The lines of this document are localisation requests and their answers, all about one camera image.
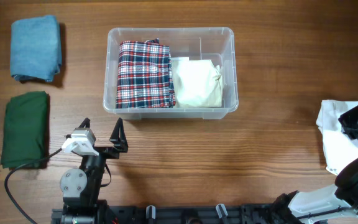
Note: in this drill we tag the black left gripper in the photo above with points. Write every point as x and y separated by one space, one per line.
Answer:
120 143

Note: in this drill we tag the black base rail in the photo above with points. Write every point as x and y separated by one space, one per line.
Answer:
243 214

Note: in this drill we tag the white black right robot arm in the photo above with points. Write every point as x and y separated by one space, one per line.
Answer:
334 201

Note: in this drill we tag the clear plastic storage bin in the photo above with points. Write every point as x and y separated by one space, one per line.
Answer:
201 43

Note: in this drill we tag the white cloth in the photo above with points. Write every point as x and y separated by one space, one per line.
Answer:
339 150

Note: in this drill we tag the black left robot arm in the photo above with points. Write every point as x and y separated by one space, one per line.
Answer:
81 186

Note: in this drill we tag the folded blue cloth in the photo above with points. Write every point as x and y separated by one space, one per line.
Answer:
36 49

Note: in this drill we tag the cream cloth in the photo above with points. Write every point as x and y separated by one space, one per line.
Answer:
197 83

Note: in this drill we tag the plaid cloth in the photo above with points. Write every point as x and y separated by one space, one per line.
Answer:
144 75

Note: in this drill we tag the folded dark green cloth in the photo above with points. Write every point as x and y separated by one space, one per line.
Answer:
24 130

